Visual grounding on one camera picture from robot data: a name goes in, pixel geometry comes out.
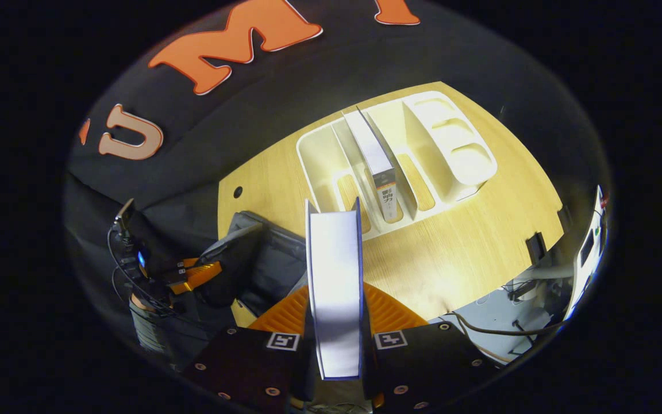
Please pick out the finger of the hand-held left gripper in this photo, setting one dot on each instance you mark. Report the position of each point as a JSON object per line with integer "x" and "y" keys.
{"x": 201, "y": 276}
{"x": 189, "y": 263}

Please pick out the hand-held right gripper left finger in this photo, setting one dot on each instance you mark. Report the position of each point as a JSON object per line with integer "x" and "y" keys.
{"x": 250, "y": 362}

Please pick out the white control box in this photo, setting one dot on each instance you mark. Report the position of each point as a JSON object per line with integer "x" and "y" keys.
{"x": 587, "y": 253}

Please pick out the white book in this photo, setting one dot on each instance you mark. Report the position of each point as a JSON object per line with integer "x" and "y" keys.
{"x": 374, "y": 152}

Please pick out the white table frame bar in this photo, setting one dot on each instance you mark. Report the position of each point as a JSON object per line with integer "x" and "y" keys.
{"x": 538, "y": 274}

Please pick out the blue book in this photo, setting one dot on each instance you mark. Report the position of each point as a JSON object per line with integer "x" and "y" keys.
{"x": 335, "y": 276}

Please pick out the black table clamp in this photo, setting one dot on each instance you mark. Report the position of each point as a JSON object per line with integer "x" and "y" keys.
{"x": 565, "y": 218}
{"x": 535, "y": 248}

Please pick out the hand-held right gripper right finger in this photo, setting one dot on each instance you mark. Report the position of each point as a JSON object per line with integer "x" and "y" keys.
{"x": 423, "y": 368}

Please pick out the white bookshelf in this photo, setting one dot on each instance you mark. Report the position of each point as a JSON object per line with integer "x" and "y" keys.
{"x": 451, "y": 149}

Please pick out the grey schoolbag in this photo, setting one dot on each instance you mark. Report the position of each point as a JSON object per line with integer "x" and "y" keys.
{"x": 276, "y": 259}

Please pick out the black backdrop cloth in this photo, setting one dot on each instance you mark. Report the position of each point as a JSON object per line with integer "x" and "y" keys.
{"x": 423, "y": 57}

